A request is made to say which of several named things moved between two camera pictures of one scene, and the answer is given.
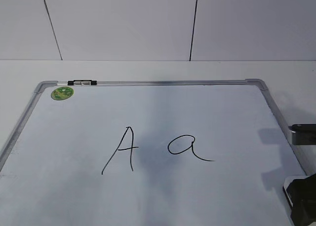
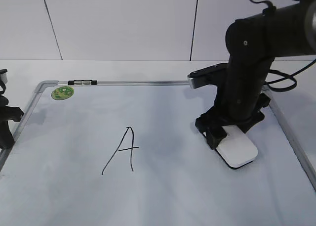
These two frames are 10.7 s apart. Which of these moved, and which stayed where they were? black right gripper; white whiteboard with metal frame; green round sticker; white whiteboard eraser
Moved: white whiteboard eraser; black right gripper
Stayed: white whiteboard with metal frame; green round sticker
